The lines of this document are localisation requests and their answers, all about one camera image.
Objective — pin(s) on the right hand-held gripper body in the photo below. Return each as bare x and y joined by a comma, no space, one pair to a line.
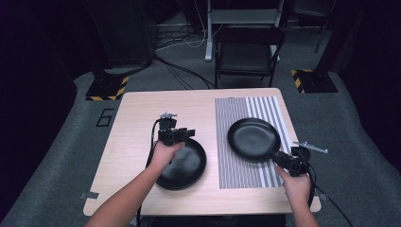
298,162

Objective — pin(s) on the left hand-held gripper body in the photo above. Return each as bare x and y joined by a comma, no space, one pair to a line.
168,132

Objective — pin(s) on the black plate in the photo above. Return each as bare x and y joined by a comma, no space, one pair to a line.
253,138
189,167

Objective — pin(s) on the person's left hand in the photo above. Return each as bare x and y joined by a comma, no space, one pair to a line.
162,156

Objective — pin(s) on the person's right hand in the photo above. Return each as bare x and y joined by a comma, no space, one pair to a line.
296,187

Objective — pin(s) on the grey white striped mat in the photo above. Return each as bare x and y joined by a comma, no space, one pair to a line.
233,170

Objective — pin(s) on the black base with hazard tape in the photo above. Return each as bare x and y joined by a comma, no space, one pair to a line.
315,82
105,88

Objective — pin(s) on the black folding chair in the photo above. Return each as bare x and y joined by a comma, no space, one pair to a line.
246,56

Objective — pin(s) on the grey tape strip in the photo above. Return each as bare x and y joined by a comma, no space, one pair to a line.
89,195

